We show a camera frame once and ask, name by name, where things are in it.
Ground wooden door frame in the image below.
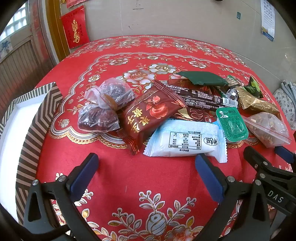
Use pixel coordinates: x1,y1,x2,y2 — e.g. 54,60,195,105
47,0,70,63

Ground red and gold snack packet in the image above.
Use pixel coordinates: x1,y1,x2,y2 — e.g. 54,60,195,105
176,108,218,121

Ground white wall chart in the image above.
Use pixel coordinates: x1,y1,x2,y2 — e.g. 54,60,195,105
260,0,275,42

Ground striped cardboard box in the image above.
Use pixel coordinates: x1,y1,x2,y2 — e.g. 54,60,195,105
0,82,63,226

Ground red floral tablecloth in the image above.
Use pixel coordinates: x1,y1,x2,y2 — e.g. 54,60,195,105
16,35,296,241

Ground dark green packet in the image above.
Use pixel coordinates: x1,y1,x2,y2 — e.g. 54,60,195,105
177,71,229,87

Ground long brown bar packet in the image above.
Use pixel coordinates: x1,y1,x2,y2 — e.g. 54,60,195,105
162,84,238,108

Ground white and blue snack packet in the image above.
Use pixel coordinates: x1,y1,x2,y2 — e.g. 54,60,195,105
143,118,228,163

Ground small red snack packet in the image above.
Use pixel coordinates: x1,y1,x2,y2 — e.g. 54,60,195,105
167,78,214,94

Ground red paper wall decoration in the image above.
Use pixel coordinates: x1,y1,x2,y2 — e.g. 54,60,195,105
66,0,86,8
61,6,90,49

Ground red paper couplet strip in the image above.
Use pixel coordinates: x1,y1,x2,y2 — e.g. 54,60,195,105
31,0,50,58

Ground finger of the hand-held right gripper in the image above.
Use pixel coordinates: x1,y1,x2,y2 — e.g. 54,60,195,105
244,146,270,171
275,146,296,164

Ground glass block window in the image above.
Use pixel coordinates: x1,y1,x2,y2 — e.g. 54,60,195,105
1,2,30,37

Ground blue and white picture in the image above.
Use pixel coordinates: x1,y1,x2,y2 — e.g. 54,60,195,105
0,39,12,56

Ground clear zip bag of nuts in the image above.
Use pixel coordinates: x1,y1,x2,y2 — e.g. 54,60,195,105
243,112,292,149

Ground grey folded cloth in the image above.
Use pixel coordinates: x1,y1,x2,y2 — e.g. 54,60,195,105
280,80,296,93

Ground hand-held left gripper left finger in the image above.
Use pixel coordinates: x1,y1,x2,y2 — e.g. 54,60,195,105
23,152,99,234

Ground floral cushion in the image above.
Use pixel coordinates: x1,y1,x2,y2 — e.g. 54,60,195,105
273,89,296,121

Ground green sauce cup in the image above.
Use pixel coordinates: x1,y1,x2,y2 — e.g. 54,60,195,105
216,107,249,143

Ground dark red apple-print packet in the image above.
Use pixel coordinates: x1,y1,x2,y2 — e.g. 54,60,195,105
117,80,188,155

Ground small bright green packet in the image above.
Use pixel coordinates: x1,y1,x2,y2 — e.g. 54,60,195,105
242,76,264,99

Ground clear bag of red dates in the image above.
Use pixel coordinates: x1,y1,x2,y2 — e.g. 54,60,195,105
78,77,136,133

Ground gold foil packet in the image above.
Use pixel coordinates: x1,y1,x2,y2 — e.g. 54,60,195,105
235,86,281,117

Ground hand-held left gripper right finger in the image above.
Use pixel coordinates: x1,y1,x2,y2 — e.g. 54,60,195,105
195,153,271,241

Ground clear packet with green edges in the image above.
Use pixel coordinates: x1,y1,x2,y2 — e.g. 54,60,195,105
217,75,243,107

